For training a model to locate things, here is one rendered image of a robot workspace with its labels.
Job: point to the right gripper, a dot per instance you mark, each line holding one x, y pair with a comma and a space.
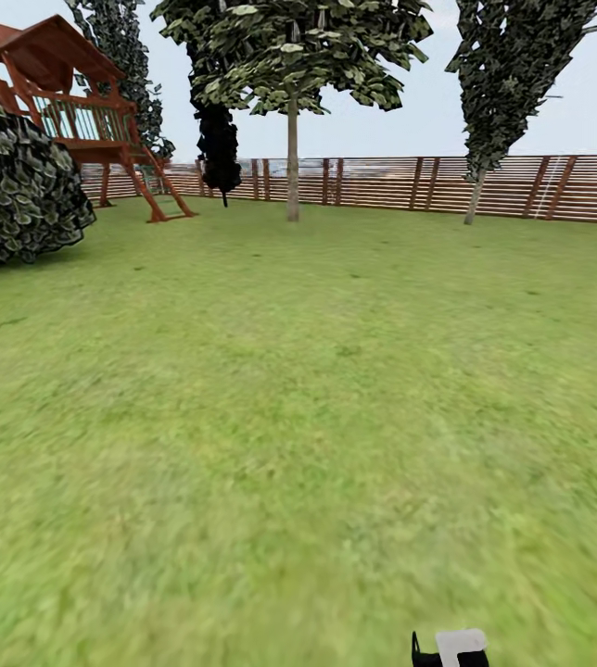
472, 659

